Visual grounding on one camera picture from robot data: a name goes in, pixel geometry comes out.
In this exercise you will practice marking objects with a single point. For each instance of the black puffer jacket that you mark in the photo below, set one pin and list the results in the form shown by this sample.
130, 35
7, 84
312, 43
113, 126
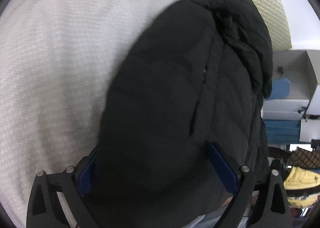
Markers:
197, 75

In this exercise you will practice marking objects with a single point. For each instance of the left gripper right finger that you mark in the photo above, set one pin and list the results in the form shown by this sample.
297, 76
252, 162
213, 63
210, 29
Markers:
271, 208

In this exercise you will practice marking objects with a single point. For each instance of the houndstooth hanging coat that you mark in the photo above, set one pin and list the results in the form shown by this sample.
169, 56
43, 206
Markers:
304, 159

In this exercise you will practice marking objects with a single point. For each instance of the blue curtain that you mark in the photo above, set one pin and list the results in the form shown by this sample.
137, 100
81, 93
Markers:
282, 131

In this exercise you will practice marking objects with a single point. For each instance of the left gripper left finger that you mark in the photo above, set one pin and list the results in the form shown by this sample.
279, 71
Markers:
44, 207

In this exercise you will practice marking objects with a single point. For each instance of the grey bed blanket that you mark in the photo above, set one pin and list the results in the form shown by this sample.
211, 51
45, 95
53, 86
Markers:
58, 58

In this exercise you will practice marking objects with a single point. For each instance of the yellow garment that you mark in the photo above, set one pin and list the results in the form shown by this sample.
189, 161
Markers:
302, 187

